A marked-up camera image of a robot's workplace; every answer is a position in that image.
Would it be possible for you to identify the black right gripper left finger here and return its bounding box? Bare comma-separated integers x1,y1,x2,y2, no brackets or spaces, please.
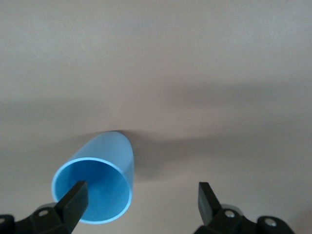
0,180,89,234

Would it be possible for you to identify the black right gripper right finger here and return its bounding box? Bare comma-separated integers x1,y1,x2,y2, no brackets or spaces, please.
195,181,295,234

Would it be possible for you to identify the blue plastic cup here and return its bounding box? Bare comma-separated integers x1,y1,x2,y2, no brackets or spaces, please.
51,131,136,225

